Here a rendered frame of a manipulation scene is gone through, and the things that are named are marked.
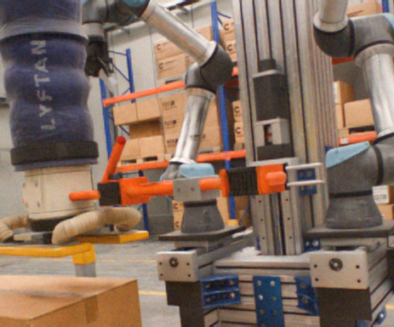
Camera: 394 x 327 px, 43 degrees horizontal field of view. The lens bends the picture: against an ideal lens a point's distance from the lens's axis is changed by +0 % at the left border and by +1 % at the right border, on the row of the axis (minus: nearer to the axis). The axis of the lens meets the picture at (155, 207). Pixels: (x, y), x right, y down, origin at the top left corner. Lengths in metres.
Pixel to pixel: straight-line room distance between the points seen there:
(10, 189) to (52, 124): 11.15
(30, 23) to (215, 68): 0.74
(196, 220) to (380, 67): 0.71
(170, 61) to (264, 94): 8.10
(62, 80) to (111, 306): 0.60
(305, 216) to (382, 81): 0.47
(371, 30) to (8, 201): 11.13
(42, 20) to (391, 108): 0.97
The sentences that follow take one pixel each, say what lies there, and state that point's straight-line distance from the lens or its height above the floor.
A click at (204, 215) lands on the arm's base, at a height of 1.09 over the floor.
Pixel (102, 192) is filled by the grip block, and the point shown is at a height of 1.21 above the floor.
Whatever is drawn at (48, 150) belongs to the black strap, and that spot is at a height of 1.32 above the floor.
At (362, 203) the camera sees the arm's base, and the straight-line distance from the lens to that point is 1.48.
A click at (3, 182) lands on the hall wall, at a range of 12.28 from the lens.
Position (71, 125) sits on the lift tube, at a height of 1.38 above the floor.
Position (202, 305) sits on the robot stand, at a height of 0.82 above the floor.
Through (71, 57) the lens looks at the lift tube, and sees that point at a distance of 1.31.
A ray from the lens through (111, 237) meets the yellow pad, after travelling 1.27.
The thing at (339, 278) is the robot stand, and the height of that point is 0.93.
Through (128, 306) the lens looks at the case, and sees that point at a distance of 1.43.
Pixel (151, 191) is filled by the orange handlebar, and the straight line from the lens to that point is 1.04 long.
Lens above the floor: 1.22
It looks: 3 degrees down
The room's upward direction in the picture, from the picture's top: 6 degrees counter-clockwise
